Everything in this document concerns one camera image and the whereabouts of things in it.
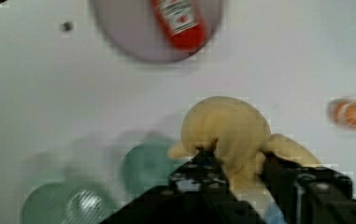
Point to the green glass bowl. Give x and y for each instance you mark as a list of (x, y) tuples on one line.
[(67, 203)]

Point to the red ketchup bottle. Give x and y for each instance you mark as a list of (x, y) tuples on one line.
[(181, 23)]

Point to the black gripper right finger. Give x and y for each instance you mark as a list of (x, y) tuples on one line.
[(287, 182)]

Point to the yellow plush banana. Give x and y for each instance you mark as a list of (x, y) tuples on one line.
[(239, 136)]

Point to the grey round plate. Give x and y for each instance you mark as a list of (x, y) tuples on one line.
[(131, 27)]

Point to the orange slice toy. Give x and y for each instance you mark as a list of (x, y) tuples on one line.
[(343, 112)]

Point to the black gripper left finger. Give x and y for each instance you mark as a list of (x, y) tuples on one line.
[(202, 174)]

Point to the green mug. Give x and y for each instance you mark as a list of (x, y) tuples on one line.
[(147, 165)]

